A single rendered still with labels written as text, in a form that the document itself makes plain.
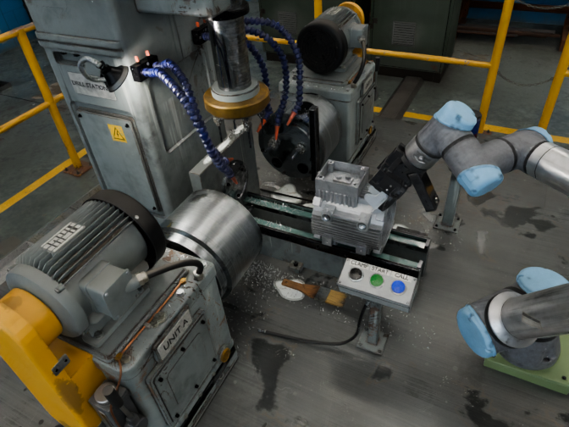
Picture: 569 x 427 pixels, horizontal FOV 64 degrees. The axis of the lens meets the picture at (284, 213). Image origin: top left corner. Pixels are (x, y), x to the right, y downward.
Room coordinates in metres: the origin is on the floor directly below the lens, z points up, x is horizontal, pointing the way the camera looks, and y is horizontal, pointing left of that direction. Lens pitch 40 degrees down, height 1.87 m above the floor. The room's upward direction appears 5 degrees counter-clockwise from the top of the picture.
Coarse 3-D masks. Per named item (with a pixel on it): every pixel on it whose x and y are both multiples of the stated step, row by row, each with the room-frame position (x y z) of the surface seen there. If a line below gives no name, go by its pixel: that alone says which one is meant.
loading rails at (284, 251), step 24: (264, 216) 1.17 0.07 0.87; (288, 216) 1.13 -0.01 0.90; (264, 240) 1.06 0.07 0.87; (288, 240) 1.02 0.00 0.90; (312, 240) 0.98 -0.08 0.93; (408, 240) 0.95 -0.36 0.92; (312, 264) 0.98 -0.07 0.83; (336, 264) 0.94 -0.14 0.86; (384, 264) 0.87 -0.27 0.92; (408, 264) 0.86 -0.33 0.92
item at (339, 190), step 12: (324, 168) 1.04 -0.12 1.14; (336, 168) 1.06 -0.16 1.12; (348, 168) 1.05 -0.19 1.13; (360, 168) 1.03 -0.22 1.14; (324, 180) 0.98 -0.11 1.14; (336, 180) 1.00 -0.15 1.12; (348, 180) 0.99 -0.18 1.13; (360, 180) 0.96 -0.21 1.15; (324, 192) 0.98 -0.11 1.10; (336, 192) 0.96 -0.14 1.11; (348, 192) 0.95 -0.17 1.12; (360, 192) 0.96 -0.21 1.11; (348, 204) 0.94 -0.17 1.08
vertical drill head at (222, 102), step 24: (240, 0) 1.15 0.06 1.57; (216, 24) 1.12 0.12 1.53; (240, 24) 1.13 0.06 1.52; (216, 48) 1.13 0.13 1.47; (240, 48) 1.13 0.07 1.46; (216, 72) 1.14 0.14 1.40; (240, 72) 1.12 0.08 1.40; (216, 96) 1.12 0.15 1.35; (240, 96) 1.10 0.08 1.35; (264, 96) 1.12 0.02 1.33; (216, 120) 1.14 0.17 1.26
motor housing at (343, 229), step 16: (368, 192) 0.96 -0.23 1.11; (320, 208) 0.97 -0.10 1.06; (336, 208) 0.95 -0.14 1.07; (352, 208) 0.94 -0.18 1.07; (368, 208) 0.92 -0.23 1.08; (320, 224) 0.94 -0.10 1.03; (336, 224) 0.92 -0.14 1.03; (352, 224) 0.90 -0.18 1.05; (384, 224) 0.99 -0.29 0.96; (336, 240) 0.92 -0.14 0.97; (352, 240) 0.89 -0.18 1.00; (368, 240) 0.87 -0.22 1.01; (384, 240) 0.94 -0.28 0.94
